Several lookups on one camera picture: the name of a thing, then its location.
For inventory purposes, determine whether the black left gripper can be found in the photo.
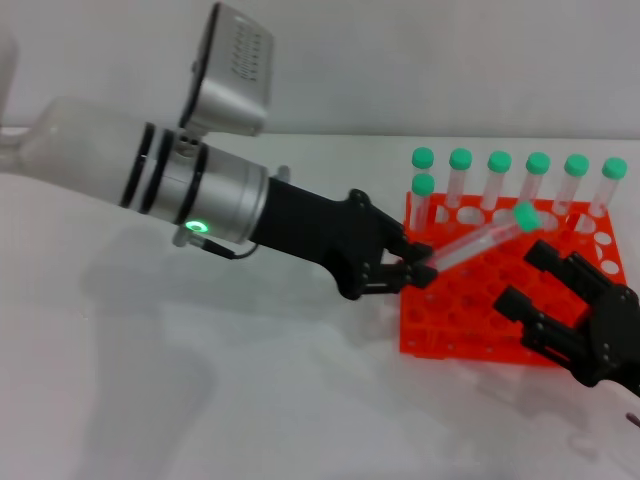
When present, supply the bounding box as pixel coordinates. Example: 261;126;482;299
254;178;439;301

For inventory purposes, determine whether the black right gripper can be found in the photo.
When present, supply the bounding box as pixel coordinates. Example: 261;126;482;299
492;239;640;396

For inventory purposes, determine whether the green-capped clear test tube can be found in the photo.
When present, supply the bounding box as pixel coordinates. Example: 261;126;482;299
443;147;474;210
517;151;552;209
429;201;543;274
408;172;436;235
480;150;513;212
587;156;629;220
411;146;436;177
551;153;590;216

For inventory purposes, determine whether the orange plastic test tube rack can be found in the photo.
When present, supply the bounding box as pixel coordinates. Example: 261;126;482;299
398;192;626;369

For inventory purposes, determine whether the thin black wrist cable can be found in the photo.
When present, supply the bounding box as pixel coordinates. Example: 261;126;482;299
173;232;259;261

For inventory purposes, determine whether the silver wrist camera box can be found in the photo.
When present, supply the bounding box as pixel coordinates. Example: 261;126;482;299
178;2;276;138

